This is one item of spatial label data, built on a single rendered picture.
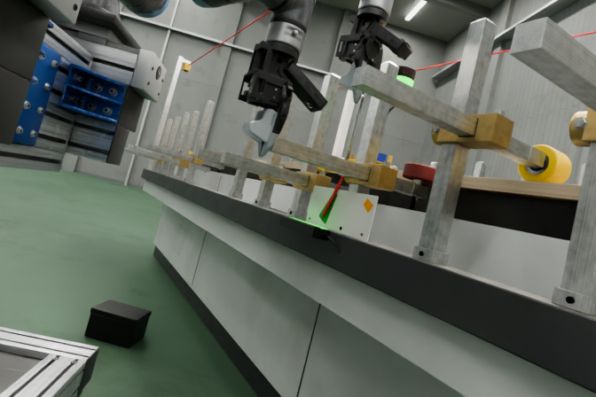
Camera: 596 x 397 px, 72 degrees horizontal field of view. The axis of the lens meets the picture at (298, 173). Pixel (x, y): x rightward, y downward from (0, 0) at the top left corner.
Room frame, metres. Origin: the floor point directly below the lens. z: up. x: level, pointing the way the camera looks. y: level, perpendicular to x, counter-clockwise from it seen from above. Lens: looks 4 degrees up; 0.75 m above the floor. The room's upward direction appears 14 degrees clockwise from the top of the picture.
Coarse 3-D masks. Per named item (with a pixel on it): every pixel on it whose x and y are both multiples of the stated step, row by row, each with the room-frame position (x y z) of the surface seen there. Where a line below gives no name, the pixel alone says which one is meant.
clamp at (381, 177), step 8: (376, 168) 0.89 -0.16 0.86; (384, 168) 0.88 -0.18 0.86; (392, 168) 0.89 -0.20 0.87; (376, 176) 0.88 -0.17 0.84; (384, 176) 0.88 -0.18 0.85; (392, 176) 0.89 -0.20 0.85; (360, 184) 0.94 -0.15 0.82; (368, 184) 0.90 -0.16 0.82; (376, 184) 0.88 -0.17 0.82; (384, 184) 0.88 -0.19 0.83; (392, 184) 0.89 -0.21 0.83
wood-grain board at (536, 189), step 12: (288, 168) 1.71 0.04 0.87; (300, 168) 1.60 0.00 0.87; (408, 180) 1.08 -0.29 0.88; (468, 180) 0.92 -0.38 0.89; (480, 180) 0.89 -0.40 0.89; (492, 180) 0.87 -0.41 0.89; (504, 180) 0.85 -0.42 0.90; (516, 180) 0.82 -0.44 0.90; (504, 192) 0.85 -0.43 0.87; (516, 192) 0.82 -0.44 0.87; (528, 192) 0.80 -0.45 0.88; (540, 192) 0.78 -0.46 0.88; (552, 192) 0.76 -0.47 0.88; (564, 192) 0.74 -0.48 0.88; (576, 192) 0.72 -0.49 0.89
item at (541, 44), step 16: (528, 32) 0.36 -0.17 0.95; (544, 32) 0.35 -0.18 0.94; (560, 32) 0.36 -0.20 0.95; (512, 48) 0.37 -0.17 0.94; (528, 48) 0.36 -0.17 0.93; (544, 48) 0.35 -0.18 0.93; (560, 48) 0.36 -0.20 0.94; (576, 48) 0.37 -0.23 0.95; (528, 64) 0.38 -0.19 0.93; (544, 64) 0.37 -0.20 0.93; (560, 64) 0.37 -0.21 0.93; (576, 64) 0.38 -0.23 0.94; (592, 64) 0.39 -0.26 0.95; (560, 80) 0.40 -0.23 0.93; (576, 80) 0.39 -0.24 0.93; (592, 80) 0.39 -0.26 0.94; (576, 96) 0.43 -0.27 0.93; (592, 96) 0.42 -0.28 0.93
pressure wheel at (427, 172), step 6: (408, 168) 0.98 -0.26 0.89; (414, 168) 0.97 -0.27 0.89; (420, 168) 0.96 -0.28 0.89; (426, 168) 0.96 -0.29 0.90; (432, 168) 0.96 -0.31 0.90; (408, 174) 0.98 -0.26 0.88; (414, 174) 0.97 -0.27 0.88; (420, 174) 0.96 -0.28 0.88; (426, 174) 0.96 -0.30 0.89; (432, 174) 0.96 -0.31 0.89; (414, 180) 0.99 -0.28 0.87; (420, 180) 0.99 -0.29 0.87; (426, 180) 0.96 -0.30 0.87; (432, 180) 0.97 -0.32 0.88; (414, 198) 0.99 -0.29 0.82; (414, 204) 0.99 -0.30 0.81
